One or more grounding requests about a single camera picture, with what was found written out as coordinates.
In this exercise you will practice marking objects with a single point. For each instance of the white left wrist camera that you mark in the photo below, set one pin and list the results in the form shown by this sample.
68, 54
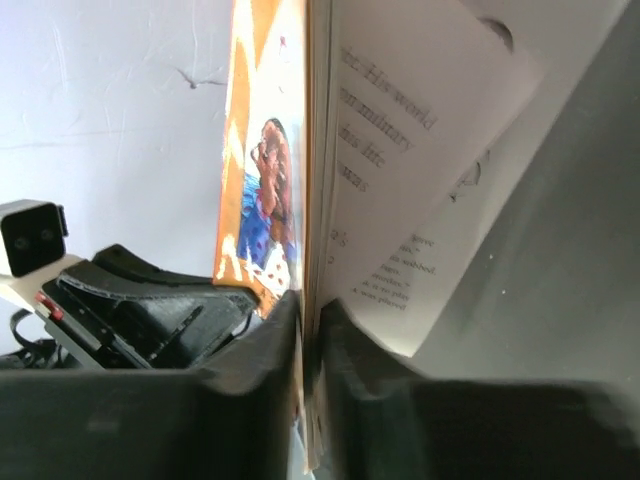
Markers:
33, 236

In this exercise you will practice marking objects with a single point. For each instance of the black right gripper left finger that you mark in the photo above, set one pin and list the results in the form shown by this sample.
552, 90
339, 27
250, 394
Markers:
231, 418

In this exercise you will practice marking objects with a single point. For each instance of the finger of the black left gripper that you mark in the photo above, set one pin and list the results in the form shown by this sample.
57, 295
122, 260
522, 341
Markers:
177, 320

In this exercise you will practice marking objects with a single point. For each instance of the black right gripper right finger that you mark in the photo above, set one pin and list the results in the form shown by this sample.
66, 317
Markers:
387, 421

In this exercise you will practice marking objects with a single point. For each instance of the orange Othello book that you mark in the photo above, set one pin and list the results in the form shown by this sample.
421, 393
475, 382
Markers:
369, 146

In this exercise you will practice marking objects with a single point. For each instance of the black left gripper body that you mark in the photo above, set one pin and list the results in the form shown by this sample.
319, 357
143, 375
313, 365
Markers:
74, 296

